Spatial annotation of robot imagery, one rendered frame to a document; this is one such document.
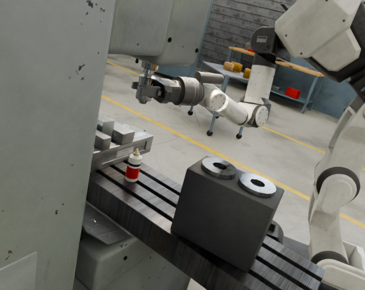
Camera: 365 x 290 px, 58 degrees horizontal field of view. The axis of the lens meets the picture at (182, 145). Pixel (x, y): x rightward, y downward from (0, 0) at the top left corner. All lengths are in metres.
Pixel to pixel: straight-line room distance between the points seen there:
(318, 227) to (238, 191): 0.68
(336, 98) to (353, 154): 7.10
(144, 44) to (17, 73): 0.36
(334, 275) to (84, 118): 1.16
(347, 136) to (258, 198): 0.56
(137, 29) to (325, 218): 0.96
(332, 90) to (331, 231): 7.09
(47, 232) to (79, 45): 0.30
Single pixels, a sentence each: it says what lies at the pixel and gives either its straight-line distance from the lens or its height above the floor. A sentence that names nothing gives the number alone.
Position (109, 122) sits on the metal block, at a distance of 1.09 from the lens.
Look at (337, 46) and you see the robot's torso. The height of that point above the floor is 1.46.
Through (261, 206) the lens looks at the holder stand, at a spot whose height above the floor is 1.11.
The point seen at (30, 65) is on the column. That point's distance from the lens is 0.44.
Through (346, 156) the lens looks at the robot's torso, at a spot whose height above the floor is 1.13.
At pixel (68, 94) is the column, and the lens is 0.48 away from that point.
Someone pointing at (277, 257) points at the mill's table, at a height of 0.93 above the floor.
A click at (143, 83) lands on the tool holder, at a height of 1.24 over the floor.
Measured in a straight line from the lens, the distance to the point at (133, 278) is 1.12.
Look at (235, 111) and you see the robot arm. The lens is 1.17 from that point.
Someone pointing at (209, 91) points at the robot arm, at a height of 1.24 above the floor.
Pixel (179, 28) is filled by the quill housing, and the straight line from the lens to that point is 0.85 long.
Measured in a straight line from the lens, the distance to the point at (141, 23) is 0.71.
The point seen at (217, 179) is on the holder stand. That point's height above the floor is 1.11.
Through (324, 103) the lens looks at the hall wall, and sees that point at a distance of 8.42.
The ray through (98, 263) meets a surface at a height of 0.83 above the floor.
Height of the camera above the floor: 1.46
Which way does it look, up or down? 22 degrees down
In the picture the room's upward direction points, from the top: 15 degrees clockwise
